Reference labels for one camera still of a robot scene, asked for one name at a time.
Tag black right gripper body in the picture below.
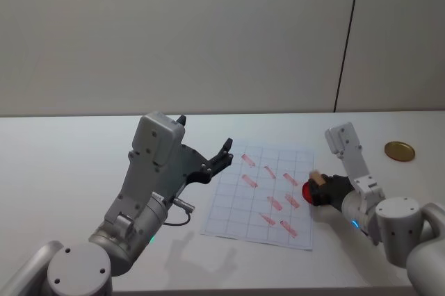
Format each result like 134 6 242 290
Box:
324 174 354 213

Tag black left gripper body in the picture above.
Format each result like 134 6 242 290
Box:
159 142 213 204

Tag red stamp with wooden handle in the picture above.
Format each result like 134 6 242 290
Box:
301 170 326 206

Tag white gridded paper sheet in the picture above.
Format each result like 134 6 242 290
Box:
200 145 316 252

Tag round gold lid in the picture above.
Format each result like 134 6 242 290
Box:
384 140 416 163

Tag thin dark cable silver plug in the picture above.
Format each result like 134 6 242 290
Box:
162 197 197 228

